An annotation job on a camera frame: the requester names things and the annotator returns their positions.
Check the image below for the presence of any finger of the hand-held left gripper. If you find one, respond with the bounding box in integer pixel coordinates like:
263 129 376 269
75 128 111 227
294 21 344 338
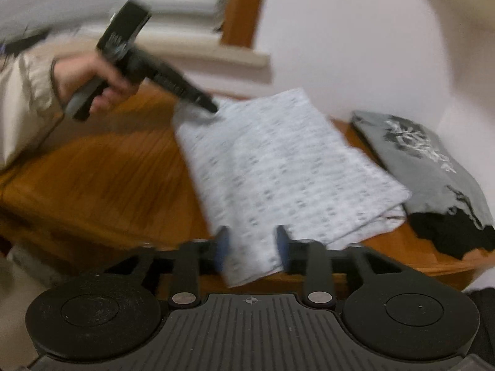
155 66 220 114

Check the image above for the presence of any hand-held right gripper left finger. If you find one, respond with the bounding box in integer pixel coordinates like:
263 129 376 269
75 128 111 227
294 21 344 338
104 226 230 310

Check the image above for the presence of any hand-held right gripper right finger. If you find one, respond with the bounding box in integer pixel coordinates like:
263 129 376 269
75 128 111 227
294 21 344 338
275 225 403 310

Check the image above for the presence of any white patterned shirt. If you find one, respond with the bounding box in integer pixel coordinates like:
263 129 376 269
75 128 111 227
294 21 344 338
173 88 412 288

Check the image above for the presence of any person's left hand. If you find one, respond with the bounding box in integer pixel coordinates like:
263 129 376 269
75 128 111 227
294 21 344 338
52 51 140 115

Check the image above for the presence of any beige window sill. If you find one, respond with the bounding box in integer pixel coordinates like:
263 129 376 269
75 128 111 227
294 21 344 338
143 41 271 76

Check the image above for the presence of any black cloth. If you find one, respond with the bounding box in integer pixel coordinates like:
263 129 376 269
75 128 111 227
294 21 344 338
409 209 495 260

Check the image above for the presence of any grey printed t-shirt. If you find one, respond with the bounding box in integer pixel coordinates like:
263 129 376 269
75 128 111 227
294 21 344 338
350 110 495 229

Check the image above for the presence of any wooden window frame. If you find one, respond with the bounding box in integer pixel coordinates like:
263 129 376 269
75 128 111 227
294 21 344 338
220 0 271 47

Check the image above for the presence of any white wall shelf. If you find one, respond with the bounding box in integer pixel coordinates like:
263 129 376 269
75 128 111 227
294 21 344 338
418 0 495 105

